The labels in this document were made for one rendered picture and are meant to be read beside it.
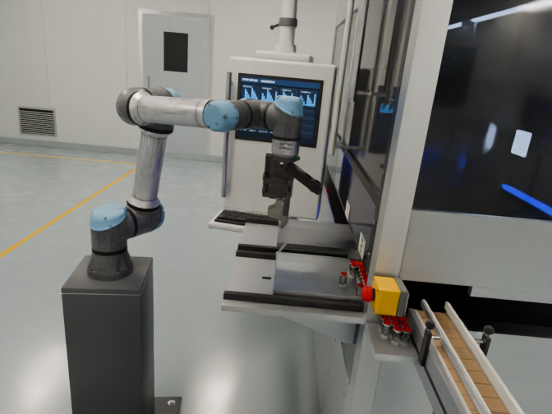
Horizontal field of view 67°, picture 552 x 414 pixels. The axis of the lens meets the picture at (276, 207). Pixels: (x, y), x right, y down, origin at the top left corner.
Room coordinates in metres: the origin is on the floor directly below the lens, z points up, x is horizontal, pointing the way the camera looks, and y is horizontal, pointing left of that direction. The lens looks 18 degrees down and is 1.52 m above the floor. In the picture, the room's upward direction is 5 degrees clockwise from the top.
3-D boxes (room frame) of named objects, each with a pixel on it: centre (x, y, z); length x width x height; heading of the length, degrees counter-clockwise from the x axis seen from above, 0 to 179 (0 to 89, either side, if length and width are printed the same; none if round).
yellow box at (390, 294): (0.93, -0.30, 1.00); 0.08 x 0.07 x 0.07; 90
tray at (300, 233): (1.53, -0.19, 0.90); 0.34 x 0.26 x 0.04; 90
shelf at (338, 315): (1.36, -0.12, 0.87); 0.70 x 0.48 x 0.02; 0
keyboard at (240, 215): (1.87, 0.08, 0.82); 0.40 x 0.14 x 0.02; 82
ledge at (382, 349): (0.92, -0.34, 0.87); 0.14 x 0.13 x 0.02; 90
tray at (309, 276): (1.19, -0.18, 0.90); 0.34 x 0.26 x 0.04; 90
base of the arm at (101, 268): (1.31, 0.56, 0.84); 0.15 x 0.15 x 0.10
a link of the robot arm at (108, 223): (1.31, 0.56, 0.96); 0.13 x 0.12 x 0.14; 149
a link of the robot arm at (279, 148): (1.12, -0.01, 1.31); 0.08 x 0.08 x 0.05
